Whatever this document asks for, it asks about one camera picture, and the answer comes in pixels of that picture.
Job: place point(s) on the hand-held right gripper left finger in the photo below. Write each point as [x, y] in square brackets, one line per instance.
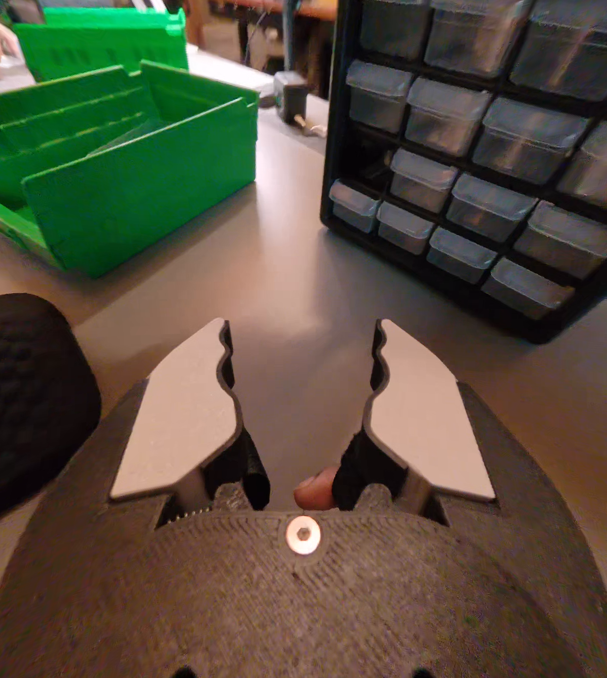
[181, 418]

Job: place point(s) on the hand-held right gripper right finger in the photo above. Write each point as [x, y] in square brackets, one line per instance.
[420, 418]

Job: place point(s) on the set of clear cabinet drawers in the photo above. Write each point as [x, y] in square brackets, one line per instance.
[526, 140]

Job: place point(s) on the black storage cabinet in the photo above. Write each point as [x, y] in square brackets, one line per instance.
[338, 106]

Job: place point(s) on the person's right hand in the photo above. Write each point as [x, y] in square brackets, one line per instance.
[315, 490]

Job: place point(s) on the large green divided bin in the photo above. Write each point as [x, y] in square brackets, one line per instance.
[139, 212]

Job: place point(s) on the green plastic bin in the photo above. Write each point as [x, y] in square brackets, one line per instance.
[102, 47]

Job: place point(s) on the wooden workbench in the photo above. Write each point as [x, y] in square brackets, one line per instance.
[282, 8]

